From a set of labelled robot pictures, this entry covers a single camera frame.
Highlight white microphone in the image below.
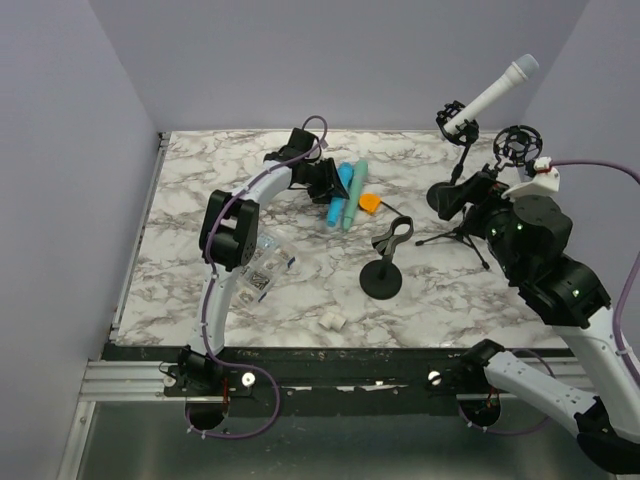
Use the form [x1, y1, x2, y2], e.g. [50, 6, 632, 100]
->
[444, 54, 539, 134]

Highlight black round-base microphone stand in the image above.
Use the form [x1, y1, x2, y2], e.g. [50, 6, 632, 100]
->
[359, 216, 414, 300]

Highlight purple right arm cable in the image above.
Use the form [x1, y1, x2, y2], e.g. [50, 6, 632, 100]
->
[457, 158, 640, 435]

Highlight mint green microphone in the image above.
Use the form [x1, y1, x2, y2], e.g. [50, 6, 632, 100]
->
[342, 159, 368, 232]

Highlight black shock-mount stand round base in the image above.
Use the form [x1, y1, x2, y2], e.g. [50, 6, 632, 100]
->
[425, 99, 482, 209]

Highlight orange tape measure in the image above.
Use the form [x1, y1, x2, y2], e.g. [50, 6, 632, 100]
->
[358, 193, 382, 215]

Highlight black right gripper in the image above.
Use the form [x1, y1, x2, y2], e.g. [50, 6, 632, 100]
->
[436, 168, 521, 278]

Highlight small white plastic fitting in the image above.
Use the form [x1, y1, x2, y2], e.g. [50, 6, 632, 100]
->
[318, 312, 346, 332]

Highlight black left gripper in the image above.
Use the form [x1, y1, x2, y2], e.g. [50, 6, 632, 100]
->
[299, 158, 347, 205]

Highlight black shock-mount tripod stand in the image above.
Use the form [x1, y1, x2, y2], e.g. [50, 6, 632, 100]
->
[415, 125, 543, 251]

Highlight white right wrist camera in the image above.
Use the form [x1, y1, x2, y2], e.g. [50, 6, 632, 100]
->
[501, 157, 560, 202]

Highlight clear plastic screw box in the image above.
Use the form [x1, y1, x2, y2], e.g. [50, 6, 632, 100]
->
[236, 228, 297, 308]

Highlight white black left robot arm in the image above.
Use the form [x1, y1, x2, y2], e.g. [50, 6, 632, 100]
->
[177, 127, 348, 395]

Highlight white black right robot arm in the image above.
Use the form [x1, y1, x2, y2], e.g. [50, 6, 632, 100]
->
[427, 169, 639, 475]

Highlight blue microphone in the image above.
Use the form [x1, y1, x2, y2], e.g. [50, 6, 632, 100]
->
[327, 162, 354, 228]

